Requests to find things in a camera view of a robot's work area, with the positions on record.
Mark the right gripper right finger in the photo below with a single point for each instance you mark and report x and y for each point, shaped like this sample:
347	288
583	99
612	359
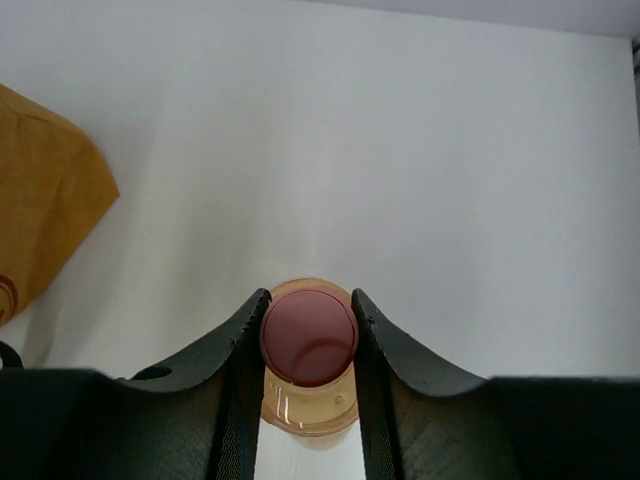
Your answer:
421	417

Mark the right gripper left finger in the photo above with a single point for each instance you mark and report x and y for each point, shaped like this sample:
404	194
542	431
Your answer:
195	414

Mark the orange bottle pink cap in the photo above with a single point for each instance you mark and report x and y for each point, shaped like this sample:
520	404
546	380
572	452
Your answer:
308	339

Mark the tan canvas tote bag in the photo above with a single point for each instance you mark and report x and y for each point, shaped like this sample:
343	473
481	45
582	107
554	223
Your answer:
56	186

